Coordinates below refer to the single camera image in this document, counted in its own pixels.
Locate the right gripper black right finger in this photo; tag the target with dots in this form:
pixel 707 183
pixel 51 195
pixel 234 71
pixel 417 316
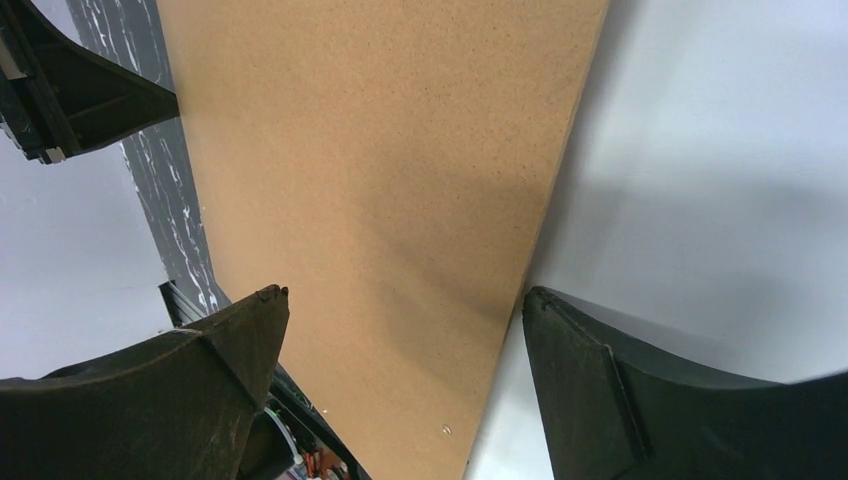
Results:
pixel 616 407

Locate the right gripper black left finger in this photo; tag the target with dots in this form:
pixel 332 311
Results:
pixel 179 405

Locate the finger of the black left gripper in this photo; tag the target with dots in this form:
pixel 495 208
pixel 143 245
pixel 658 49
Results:
pixel 60 100

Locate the brown cardboard backing board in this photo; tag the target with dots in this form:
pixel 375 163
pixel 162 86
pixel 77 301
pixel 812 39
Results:
pixel 391 163

